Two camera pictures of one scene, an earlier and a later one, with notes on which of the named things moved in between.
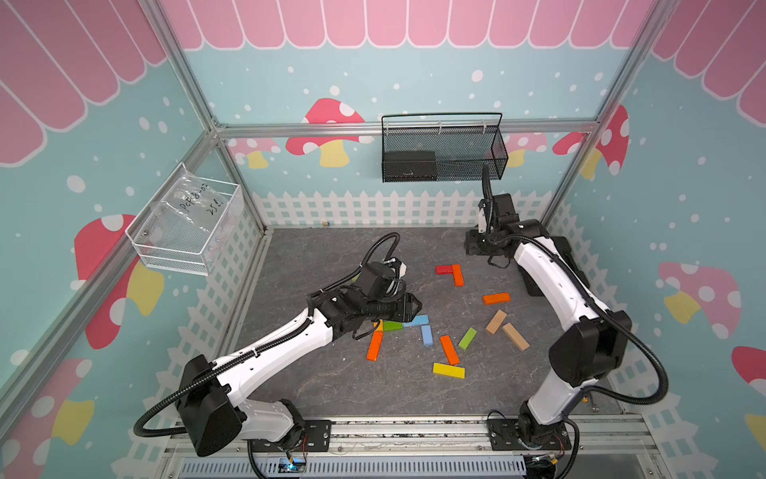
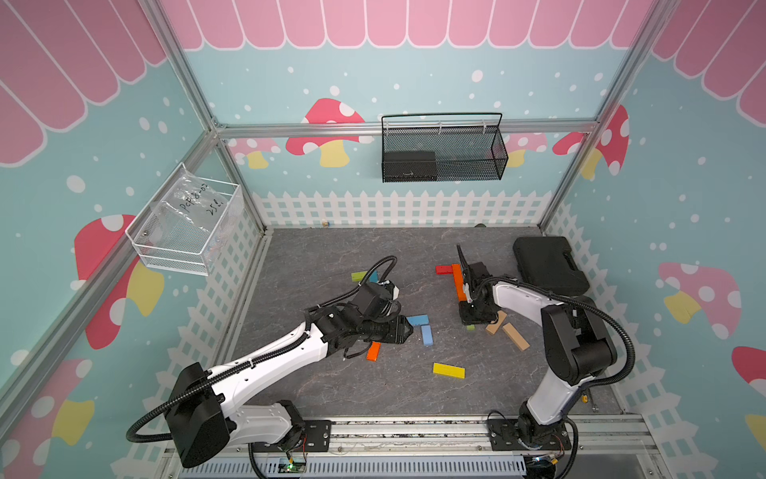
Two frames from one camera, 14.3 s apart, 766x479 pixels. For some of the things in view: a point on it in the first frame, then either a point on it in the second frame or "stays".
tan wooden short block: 496,321 stays
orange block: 450,350 -> 459,283
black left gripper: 404,311 -> 396,330
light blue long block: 418,320 stays
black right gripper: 470,242 -> 466,319
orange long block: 375,346 stays
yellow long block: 449,370 stays
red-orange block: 459,279 stays
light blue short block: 427,334 stays
